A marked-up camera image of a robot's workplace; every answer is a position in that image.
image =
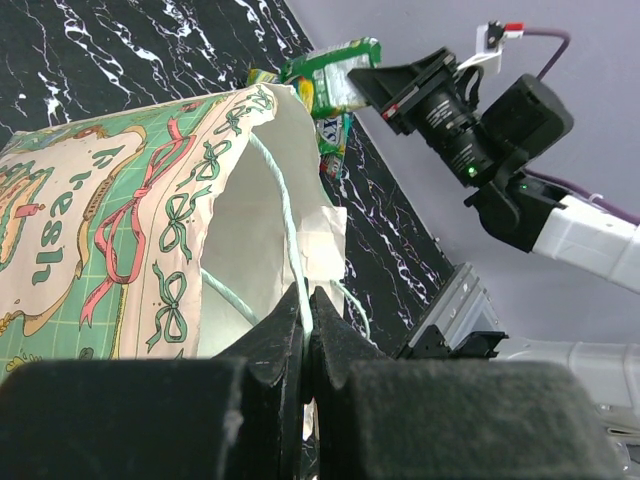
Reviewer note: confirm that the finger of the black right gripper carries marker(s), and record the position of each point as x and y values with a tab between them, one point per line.
382	87

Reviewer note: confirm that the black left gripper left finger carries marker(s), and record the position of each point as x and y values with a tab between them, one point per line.
236	415

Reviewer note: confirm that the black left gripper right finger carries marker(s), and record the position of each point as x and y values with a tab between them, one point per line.
381	418

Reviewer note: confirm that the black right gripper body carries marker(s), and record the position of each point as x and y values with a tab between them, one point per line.
433	98

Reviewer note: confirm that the green Fox's candy bag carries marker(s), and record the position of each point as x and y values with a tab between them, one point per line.
321	81

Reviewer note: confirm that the green paper gift bag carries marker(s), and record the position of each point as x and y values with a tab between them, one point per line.
163	232

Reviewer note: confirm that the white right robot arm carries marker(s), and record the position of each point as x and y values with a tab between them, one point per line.
539	215

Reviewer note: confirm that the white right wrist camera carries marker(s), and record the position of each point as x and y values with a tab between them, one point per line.
490	40

